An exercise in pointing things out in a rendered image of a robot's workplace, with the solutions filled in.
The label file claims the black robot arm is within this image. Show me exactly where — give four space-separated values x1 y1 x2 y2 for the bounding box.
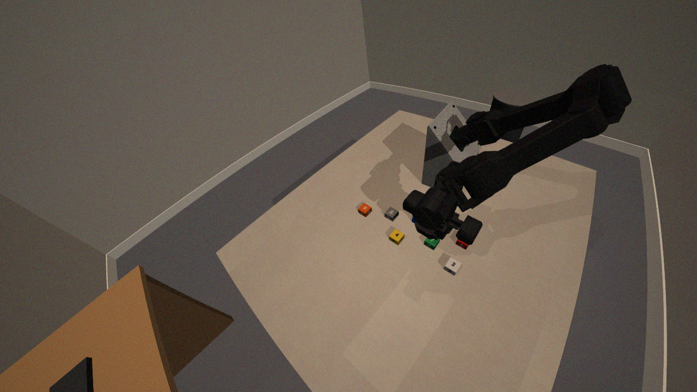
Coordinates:
412 64 632 240

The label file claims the yellow block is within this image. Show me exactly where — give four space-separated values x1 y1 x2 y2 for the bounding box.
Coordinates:
389 229 405 245

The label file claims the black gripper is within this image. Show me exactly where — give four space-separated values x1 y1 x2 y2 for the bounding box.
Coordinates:
403 190 483 245

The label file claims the green block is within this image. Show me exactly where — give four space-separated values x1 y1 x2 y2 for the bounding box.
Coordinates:
424 238 440 250

